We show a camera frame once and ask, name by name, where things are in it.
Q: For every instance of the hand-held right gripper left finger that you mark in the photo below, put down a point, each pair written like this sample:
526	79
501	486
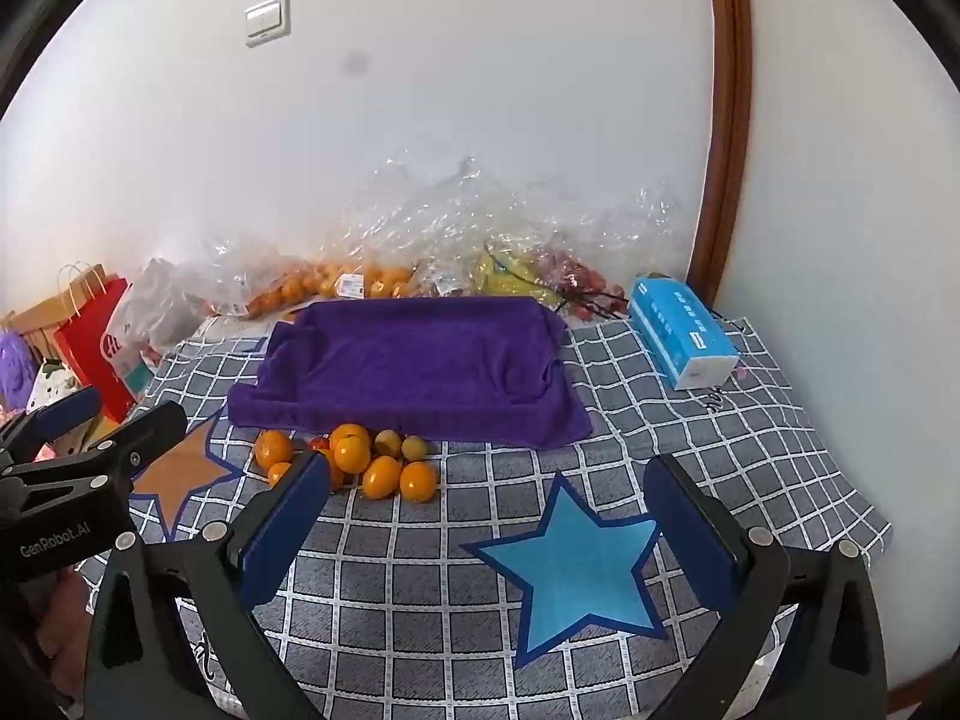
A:
289	517

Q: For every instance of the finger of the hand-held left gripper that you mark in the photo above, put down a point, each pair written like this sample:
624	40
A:
64	409
146	431

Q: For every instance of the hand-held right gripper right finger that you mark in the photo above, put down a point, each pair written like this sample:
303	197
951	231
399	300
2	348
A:
686	532

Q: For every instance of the small red fruit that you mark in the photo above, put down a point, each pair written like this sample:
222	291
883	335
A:
320	444

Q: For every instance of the oval orange citrus fruit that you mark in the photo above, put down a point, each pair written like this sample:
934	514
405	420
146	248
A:
381	478
418	481

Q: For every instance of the person's left hand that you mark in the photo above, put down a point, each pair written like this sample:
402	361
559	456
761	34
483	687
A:
64	630

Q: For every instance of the white floral bag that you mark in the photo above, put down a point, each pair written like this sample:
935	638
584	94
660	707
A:
52	382

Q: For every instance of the red paper bag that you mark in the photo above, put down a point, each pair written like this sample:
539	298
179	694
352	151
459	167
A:
90	360

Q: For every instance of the purple plush toy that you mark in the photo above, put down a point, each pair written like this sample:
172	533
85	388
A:
15	375

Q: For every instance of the brown paper bag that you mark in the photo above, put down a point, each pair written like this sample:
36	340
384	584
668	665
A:
45	319

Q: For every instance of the white plastic bag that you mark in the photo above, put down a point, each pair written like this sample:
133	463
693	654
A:
161	307

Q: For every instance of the grey checked star blanket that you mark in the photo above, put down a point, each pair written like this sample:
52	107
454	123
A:
465	540

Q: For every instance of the blue tissue pack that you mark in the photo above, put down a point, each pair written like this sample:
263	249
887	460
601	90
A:
679	334

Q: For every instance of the clear bag of tangerines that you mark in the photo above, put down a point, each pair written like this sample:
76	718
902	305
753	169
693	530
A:
289	289

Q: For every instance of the purple towel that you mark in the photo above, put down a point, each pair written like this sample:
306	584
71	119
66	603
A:
420	360

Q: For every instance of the clear bag of small oranges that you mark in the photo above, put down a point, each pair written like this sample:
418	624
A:
382	281

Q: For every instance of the clear bag of yellow fruit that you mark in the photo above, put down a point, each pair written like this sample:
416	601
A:
510	277

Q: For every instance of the white light switch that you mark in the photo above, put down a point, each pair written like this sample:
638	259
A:
267	21

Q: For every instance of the brown wooden door frame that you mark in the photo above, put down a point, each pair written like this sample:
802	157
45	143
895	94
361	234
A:
731	90

